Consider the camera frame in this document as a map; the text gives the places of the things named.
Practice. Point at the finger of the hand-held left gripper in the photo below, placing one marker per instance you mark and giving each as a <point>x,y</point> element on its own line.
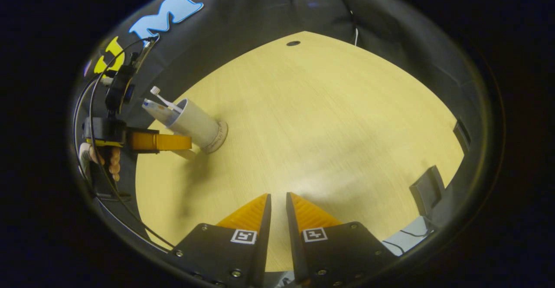
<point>173,142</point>

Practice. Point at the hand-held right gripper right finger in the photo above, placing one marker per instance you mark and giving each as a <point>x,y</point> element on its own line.
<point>292,244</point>

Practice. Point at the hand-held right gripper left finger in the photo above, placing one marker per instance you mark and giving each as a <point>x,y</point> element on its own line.
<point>263,244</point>

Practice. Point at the white orange toothpaste tube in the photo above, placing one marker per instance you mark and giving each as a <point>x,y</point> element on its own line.
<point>156,110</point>

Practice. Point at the white toothbrush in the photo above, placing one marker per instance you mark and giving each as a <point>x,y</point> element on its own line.
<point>161,98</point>

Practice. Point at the light wooden desktop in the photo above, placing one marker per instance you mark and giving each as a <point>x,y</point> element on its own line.
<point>325,127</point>

